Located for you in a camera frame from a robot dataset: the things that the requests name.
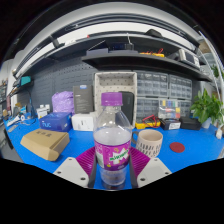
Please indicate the dark grey upright box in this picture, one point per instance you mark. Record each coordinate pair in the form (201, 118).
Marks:
(83, 99)

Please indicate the clear bottle with purple label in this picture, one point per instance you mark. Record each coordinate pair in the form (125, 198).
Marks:
(112, 146)

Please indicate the black zip case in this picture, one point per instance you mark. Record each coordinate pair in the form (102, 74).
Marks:
(128, 103)

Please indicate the white cardboard box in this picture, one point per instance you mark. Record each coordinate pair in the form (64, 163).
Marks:
(82, 122)

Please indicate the blue cardboard box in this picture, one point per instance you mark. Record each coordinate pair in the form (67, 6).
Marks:
(55, 122)

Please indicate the beige mug with dash pattern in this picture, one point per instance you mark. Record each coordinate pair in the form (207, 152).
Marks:
(149, 143)

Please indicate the clear organizer with colourful parts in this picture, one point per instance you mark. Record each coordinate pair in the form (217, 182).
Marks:
(169, 108)

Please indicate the dark shelf unit with equipment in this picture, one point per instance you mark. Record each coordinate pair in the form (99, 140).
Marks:
(126, 60)

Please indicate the black box with white label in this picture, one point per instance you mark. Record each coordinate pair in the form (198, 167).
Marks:
(170, 124)

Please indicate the brown cardboard box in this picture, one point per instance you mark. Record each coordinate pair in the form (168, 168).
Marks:
(45, 142)

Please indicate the yellow multimeter with red leads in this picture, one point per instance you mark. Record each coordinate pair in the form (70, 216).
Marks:
(146, 124)

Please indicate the green potted plant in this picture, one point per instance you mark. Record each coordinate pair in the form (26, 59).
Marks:
(205, 106)

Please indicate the grey small-parts drawer cabinet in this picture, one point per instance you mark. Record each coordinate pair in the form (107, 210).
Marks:
(151, 84)

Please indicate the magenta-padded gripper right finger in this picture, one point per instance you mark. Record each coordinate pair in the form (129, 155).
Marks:
(153, 170)

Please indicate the plain black box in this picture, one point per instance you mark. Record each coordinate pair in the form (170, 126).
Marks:
(190, 124)

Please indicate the white perforated tray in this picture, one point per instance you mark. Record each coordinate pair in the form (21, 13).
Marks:
(115, 82)

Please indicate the purple plastic bag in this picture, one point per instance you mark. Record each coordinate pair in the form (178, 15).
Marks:
(62, 101)

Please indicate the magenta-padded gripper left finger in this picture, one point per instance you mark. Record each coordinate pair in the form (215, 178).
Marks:
(71, 170)

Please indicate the flat round red coaster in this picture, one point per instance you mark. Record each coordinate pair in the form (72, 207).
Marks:
(177, 147)

